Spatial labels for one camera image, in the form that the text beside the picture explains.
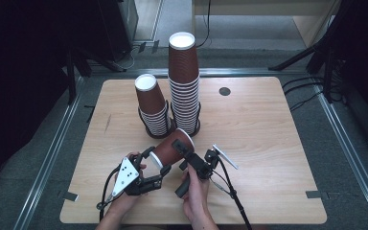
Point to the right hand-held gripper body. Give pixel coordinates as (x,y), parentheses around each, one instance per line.
(199,166)

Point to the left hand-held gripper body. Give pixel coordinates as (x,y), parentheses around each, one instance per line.
(126,179)

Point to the brown paper cup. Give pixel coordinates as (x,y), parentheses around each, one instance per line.
(169,150)

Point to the tall stack of brown cups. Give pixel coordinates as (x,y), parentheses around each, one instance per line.
(184,102)

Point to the person's left hand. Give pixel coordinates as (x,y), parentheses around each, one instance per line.
(123,201)

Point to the person's right hand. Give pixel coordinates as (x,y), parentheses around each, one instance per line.
(198,198)

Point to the short stack of brown cups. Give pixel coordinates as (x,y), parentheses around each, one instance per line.
(151,102)

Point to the grey tape piece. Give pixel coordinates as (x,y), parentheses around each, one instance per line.
(71,196)
(313,194)

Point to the black round table grommet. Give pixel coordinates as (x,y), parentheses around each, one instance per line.
(224,91)

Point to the black stand leg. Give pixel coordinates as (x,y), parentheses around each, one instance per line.
(72,80)

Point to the dark cabinet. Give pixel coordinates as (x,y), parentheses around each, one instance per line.
(118,28)

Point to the black tripod stand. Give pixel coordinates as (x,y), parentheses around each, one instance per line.
(303,52)

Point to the light wooden cabinet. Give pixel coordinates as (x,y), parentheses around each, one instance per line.
(268,8)

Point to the metal floor rail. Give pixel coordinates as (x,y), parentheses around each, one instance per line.
(348,153)
(236,71)
(49,153)

